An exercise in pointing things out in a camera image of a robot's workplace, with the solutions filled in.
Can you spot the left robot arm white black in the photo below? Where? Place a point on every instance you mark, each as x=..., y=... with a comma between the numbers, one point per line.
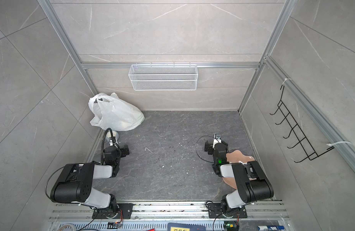
x=74, y=184

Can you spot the pink scalloped plate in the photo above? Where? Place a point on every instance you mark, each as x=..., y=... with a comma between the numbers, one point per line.
x=236, y=157

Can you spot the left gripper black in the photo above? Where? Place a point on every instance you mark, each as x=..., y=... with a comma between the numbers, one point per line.
x=123, y=150

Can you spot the black wire hook rack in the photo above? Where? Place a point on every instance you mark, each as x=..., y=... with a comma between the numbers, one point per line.
x=296, y=131

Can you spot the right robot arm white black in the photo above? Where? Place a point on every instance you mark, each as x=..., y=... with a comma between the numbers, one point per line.
x=242, y=173

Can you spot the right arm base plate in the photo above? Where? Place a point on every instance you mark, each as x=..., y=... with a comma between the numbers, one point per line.
x=215, y=211

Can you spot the small white round clock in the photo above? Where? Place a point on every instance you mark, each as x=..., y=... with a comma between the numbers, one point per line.
x=112, y=134

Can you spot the white wire mesh basket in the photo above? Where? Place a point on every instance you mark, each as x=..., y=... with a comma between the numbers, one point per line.
x=159, y=77

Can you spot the white plastic bag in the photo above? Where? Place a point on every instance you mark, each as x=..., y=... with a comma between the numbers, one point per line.
x=112, y=112

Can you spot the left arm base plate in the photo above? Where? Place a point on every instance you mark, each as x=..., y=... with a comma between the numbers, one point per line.
x=123, y=211

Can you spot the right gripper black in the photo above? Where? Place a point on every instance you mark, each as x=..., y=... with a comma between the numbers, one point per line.
x=209, y=147

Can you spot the green circuit board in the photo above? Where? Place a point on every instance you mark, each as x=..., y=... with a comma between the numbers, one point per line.
x=231, y=226

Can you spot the blue yellow box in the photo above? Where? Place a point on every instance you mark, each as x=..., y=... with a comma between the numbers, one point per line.
x=184, y=227

